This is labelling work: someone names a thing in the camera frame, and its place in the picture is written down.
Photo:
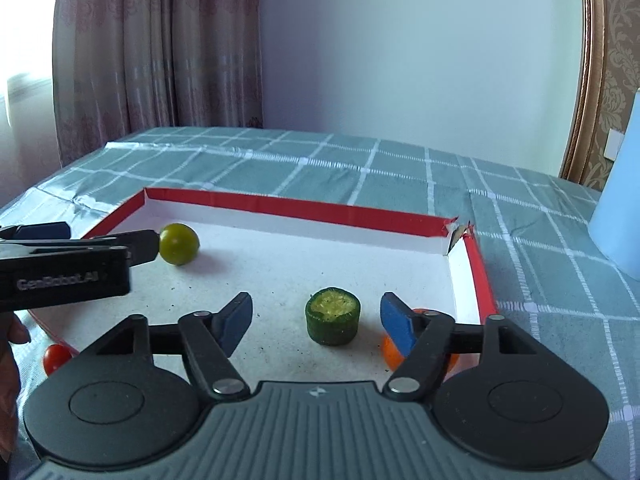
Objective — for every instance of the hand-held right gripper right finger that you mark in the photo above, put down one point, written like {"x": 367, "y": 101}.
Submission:
{"x": 397, "y": 322}

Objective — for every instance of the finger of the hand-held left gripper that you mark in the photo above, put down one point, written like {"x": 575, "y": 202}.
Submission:
{"x": 145, "y": 247}
{"x": 40, "y": 231}

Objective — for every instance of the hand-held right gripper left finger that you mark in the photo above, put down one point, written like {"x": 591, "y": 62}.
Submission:
{"x": 235, "y": 322}

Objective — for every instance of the green tomato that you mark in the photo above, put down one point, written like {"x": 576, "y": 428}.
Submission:
{"x": 180, "y": 245}

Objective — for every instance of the red rimmed white tray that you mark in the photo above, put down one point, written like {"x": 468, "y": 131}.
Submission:
{"x": 300, "y": 260}

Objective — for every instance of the person's left hand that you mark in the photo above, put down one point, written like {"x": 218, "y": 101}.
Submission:
{"x": 7, "y": 385}

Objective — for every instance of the small orange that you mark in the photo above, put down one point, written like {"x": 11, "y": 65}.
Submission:
{"x": 391, "y": 352}

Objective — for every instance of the red cherry tomato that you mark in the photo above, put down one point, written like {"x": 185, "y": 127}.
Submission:
{"x": 55, "y": 359}

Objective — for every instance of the green checked tablecloth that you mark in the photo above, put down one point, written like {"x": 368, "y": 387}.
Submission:
{"x": 350, "y": 175}

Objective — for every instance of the pink patterned curtain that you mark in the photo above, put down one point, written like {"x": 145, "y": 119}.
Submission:
{"x": 150, "y": 60}

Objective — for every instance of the light blue kettle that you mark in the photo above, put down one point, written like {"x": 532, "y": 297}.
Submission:
{"x": 620, "y": 200}

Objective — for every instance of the white wall switch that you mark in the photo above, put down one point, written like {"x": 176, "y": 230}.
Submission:
{"x": 612, "y": 145}

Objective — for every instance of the gold wall frame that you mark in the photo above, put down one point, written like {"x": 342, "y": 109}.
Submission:
{"x": 585, "y": 85}

